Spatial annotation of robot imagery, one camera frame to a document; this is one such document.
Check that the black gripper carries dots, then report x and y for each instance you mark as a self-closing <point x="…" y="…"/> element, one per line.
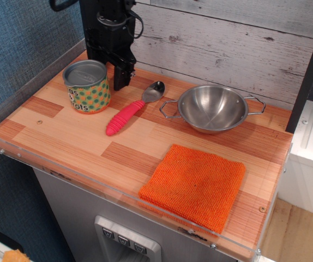
<point x="111" y="42"/>

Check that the peas and carrots can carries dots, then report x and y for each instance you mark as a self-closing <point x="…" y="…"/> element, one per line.
<point x="88" y="86"/>

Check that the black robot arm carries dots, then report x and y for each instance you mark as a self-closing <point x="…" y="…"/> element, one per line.
<point x="113" y="10"/>

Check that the grey toy fridge cabinet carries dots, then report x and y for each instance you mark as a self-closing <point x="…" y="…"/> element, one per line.
<point x="75" y="210"/>

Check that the orange knitted cloth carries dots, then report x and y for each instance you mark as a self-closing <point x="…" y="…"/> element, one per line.
<point x="198" y="186"/>

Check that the silver dispenser button panel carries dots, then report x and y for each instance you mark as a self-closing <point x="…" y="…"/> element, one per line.
<point x="119" y="243"/>

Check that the orange object bottom left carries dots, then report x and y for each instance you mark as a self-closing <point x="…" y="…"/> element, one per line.
<point x="15" y="256"/>

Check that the white toy sink unit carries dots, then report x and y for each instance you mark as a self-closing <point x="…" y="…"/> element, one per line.
<point x="296" y="182"/>

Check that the pink handled metal spoon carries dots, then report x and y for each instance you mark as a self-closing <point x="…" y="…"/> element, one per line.
<point x="151" y="94"/>

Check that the steel two-handled bowl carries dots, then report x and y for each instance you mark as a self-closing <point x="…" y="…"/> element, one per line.
<point x="212" y="109"/>

